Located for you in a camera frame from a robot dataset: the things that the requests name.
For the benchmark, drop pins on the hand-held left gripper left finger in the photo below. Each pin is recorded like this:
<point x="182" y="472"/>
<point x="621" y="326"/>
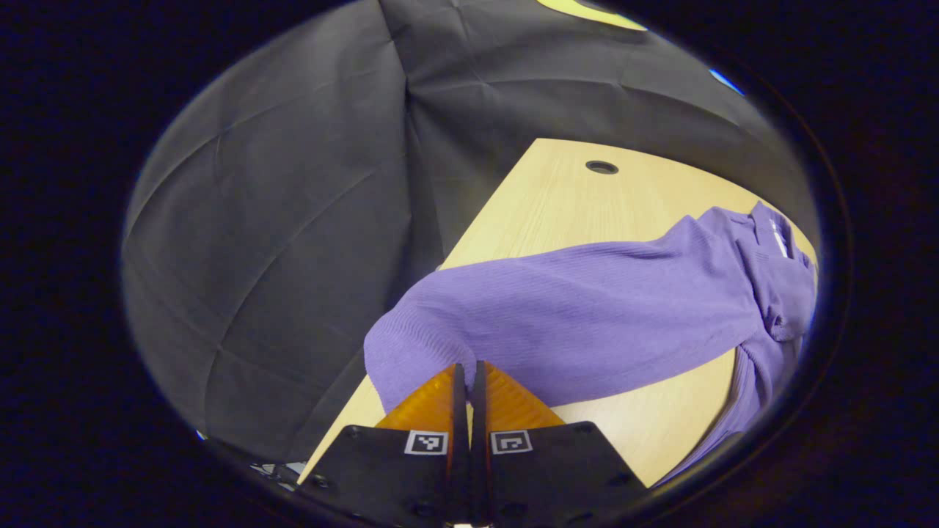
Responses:
<point x="460" y="411"/>

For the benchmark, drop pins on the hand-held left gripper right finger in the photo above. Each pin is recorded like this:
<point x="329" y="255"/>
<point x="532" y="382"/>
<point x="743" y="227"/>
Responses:
<point x="479" y="411"/>

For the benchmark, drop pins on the purple knit cardigan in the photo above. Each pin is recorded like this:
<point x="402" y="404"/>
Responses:
<point x="587" y="315"/>

